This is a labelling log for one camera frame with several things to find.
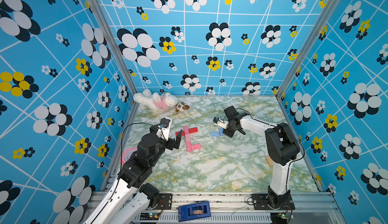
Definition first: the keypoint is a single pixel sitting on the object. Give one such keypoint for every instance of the circuit board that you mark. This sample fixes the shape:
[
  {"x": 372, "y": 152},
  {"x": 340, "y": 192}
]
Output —
[
  {"x": 278, "y": 217},
  {"x": 150, "y": 216}
]

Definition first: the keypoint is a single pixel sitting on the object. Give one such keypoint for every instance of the pink alarm clock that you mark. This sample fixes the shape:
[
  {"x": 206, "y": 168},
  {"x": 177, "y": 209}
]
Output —
[{"x": 127, "y": 154}]

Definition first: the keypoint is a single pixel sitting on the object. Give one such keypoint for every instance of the blue box device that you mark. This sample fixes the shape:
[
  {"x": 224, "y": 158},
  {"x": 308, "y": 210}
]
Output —
[{"x": 194, "y": 211}]

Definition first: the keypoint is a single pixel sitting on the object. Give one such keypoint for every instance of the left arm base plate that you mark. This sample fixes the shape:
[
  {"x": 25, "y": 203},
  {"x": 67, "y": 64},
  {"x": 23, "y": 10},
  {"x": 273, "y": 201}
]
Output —
[{"x": 163, "y": 202}]

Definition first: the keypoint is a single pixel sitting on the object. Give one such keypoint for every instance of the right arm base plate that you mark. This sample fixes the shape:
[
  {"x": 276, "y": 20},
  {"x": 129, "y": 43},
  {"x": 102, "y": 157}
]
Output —
[{"x": 260, "y": 202}]

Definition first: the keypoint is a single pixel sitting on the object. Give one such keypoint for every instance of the left circuit board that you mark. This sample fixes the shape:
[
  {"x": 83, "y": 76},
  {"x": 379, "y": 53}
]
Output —
[{"x": 150, "y": 216}]

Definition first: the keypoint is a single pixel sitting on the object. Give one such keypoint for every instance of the wooden block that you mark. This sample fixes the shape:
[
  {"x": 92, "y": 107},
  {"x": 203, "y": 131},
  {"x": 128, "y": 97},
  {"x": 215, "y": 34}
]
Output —
[{"x": 269, "y": 160}]

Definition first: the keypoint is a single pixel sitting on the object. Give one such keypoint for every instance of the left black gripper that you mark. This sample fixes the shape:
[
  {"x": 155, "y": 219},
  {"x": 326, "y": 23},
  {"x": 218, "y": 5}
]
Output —
[{"x": 171, "y": 141}]

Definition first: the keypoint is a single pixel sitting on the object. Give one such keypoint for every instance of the red block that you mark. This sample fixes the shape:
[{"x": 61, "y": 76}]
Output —
[
  {"x": 193, "y": 130},
  {"x": 178, "y": 133}
]

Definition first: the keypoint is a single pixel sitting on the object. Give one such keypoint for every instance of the light blue block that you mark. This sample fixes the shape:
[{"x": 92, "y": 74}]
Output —
[
  {"x": 215, "y": 134},
  {"x": 220, "y": 130}
]

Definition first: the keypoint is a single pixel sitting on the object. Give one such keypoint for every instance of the aluminium front rail frame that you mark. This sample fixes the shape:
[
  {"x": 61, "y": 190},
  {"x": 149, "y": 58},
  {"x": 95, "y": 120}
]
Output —
[{"x": 238, "y": 208}]

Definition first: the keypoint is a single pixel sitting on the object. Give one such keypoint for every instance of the small brown white plush dog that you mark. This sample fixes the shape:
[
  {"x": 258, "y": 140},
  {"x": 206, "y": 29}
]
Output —
[{"x": 181, "y": 107}]

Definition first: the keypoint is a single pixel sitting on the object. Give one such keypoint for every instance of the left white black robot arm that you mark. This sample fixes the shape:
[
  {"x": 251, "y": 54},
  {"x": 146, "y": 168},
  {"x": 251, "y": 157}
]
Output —
[{"x": 129, "y": 195}]

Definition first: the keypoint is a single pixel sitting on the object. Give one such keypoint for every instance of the white pink plush toy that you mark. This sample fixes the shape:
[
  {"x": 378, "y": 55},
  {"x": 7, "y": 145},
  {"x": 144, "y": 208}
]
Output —
[{"x": 155, "y": 101}]

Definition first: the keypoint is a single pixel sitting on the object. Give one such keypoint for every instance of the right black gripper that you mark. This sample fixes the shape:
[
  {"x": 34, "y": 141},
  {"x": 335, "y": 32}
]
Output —
[{"x": 228, "y": 134}]

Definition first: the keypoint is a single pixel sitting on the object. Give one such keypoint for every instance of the right circuit board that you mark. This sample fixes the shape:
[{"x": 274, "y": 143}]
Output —
[{"x": 278, "y": 217}]

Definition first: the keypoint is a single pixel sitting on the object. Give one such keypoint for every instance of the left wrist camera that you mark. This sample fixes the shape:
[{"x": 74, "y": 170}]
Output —
[{"x": 163, "y": 128}]

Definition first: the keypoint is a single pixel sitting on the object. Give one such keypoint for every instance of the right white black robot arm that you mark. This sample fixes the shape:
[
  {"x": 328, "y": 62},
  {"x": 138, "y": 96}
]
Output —
[{"x": 282, "y": 147}]

